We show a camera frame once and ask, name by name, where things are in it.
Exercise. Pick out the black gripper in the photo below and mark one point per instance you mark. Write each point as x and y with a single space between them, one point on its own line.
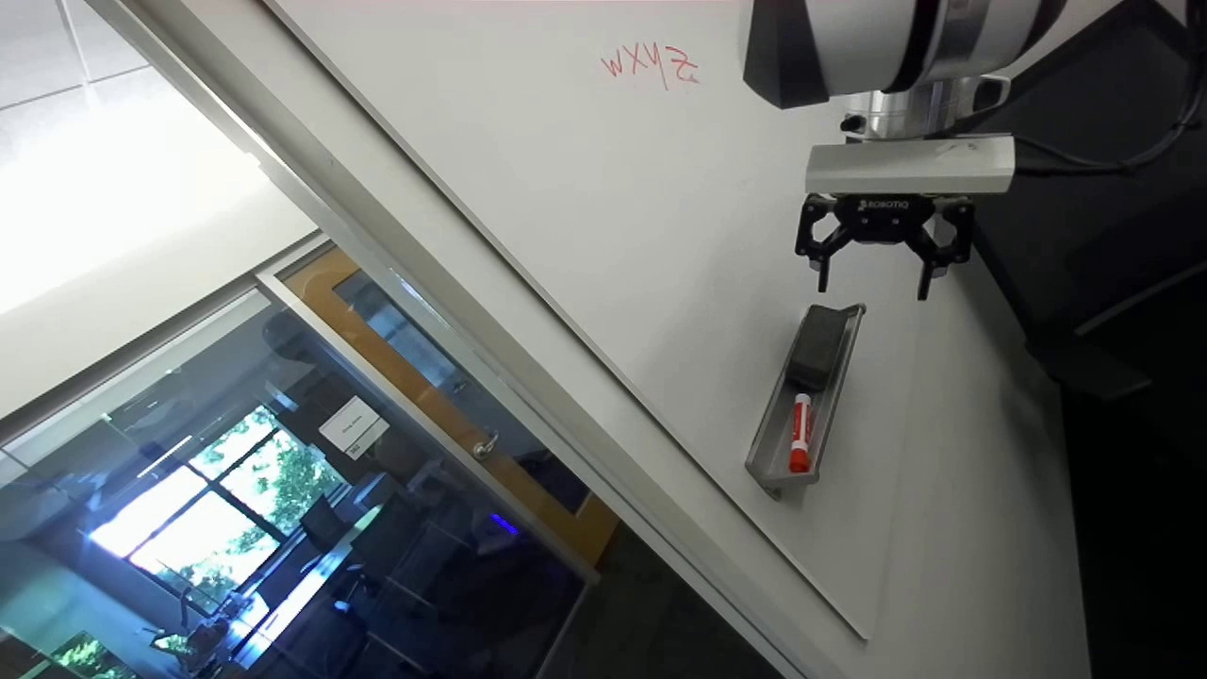
888 220

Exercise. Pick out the dark grey felt eraser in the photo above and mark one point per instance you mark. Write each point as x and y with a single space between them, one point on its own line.
815 347

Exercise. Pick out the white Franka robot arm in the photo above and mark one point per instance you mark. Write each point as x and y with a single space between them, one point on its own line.
879 41

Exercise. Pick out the red whiteboard marker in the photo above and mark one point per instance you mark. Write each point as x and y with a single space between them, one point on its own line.
800 440

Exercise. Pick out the black monitor screen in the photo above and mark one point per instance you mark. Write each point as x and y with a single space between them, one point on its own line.
1108 240

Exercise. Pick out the grey metal marker tray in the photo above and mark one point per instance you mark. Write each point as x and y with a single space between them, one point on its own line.
772 452

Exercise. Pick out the large white whiteboard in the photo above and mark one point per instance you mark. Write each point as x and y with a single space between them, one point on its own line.
567 191

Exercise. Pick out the white paper sign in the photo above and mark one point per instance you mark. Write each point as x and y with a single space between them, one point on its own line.
357 427

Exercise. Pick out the glass office partition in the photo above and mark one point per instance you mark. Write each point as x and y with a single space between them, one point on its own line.
191 529

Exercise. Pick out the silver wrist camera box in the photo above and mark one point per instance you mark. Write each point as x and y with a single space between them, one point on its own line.
910 166

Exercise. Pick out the wooden door frame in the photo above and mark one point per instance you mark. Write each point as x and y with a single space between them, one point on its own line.
436 402

